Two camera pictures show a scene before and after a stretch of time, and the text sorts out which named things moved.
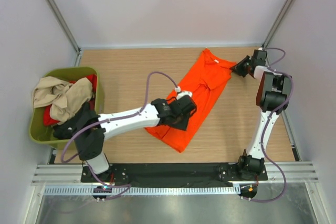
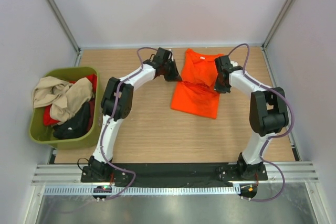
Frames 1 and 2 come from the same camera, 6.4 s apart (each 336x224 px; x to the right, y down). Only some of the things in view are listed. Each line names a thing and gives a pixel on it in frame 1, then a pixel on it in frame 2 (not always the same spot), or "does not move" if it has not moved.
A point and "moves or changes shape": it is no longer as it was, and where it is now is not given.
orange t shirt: [206, 80] moves or changes shape
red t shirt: [49, 120] does not move
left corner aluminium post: [58, 14] does not move
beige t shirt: [64, 98] does not move
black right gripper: [246, 64] to [221, 82]
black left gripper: [179, 120] to [171, 69]
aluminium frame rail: [294, 171] does not move
